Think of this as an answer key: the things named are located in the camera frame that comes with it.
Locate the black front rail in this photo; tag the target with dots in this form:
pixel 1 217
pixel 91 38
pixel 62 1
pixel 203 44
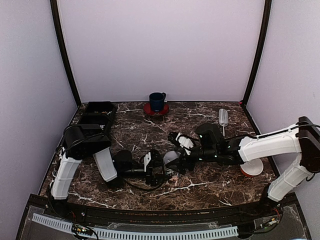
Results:
pixel 239 214

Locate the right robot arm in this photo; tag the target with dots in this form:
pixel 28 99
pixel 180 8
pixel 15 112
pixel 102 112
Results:
pixel 302 138

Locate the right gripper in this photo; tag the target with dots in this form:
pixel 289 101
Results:
pixel 178 162

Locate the white slotted cable duct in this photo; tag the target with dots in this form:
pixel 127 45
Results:
pixel 125 231

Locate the metal scoop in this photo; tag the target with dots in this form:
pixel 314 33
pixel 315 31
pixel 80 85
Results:
pixel 223 119

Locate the left black frame post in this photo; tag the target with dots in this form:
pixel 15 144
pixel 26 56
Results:
pixel 63 51

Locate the orange white bowl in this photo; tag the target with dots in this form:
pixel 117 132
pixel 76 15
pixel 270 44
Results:
pixel 252 168

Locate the round metal lid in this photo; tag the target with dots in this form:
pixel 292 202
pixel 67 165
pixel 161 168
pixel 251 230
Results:
pixel 171 156

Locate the black three-compartment candy bin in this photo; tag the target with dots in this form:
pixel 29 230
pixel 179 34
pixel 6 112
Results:
pixel 102 113

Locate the black frame post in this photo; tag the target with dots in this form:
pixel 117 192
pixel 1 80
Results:
pixel 63 51
pixel 258 52

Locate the dark blue mug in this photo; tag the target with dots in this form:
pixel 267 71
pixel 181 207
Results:
pixel 157 101

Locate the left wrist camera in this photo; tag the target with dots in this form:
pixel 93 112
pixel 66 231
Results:
pixel 146 159

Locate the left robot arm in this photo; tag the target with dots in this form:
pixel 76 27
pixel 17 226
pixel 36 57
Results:
pixel 82 142

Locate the right black frame post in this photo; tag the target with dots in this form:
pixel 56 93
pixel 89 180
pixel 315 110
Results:
pixel 258 52

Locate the clear plastic cup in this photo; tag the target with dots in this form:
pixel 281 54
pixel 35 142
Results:
pixel 170 173

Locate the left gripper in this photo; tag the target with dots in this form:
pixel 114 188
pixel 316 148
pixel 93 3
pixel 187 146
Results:
pixel 149 167

